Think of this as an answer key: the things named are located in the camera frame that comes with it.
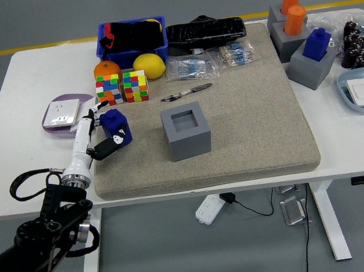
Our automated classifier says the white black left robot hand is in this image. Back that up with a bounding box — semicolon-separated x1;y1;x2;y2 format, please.
54;99;133;180

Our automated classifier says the blue square seal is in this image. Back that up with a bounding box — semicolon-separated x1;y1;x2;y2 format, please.
98;106;134;149
299;25;336;65

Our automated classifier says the grey square seal holder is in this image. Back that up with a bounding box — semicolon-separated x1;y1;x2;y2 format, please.
281;35;345;95
159;98;215;163

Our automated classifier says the grey round-hole seal holder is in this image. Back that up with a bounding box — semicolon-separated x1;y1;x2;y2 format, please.
264;0;309;30
267;16;317;65

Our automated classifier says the white panel plate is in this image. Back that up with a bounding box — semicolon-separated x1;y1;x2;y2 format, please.
66;96;102;134

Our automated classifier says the purple plastic tray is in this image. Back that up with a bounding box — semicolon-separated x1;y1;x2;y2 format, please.
37;89;103;143

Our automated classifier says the colourful puzzle cube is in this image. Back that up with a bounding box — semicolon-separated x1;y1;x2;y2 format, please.
93;72;125;109
121;68;152;105

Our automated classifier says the orange fruit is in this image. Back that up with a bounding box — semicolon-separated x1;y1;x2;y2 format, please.
92;58;125;87

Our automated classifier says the blue plastic bin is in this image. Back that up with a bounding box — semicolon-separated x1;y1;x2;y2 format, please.
91;13;173;74

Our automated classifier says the yellow lemon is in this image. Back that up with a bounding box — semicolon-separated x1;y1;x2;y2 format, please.
131;50;169;83

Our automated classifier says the white table leg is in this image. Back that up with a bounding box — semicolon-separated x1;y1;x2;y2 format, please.
68;207;113;272
308;178;353;264

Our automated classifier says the black cloth with red trim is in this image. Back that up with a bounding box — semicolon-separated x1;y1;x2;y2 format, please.
96;14;166;58

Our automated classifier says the black metal pen tool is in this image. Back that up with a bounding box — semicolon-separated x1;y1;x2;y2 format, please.
159;82;215;104

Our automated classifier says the clear bag of blue resistors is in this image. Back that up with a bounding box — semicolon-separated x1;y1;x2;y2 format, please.
162;50;221;87

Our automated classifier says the white power strip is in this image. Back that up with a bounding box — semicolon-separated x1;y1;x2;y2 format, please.
192;191;228;228

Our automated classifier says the yellow round object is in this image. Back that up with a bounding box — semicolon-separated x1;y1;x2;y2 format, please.
146;16;164;34

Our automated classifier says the black power plug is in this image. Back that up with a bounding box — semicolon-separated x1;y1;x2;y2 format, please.
219;191;239;207

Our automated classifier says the grey-brown foam mat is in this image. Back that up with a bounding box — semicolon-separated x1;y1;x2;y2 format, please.
72;15;324;207

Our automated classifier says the black plastic bag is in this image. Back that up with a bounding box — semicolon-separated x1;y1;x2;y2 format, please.
163;8;250;59

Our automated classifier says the clear bag of brown resistors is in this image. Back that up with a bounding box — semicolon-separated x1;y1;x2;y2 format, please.
214;38;263;71

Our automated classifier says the white wall socket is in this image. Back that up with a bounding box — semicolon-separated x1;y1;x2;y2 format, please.
39;96;85;129

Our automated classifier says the black plug cord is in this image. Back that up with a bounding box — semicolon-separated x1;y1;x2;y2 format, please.
230;187;279;222

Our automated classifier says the metal floor bracket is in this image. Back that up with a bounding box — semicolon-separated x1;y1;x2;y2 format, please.
274;182;303;196
279;193;311;228

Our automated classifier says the black floor cable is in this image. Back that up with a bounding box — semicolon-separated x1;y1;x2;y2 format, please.
290;184;323;272

